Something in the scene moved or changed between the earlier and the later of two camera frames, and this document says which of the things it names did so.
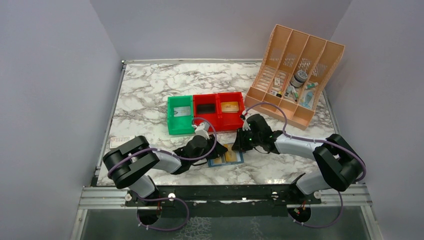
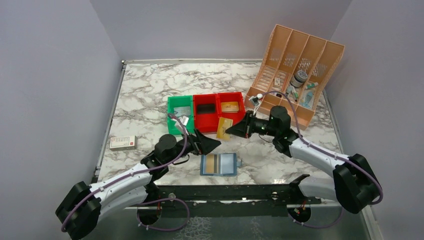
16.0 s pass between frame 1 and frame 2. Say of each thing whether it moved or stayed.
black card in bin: stayed
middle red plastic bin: stayed
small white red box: stayed
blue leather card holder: moved
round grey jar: stayed
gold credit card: moved
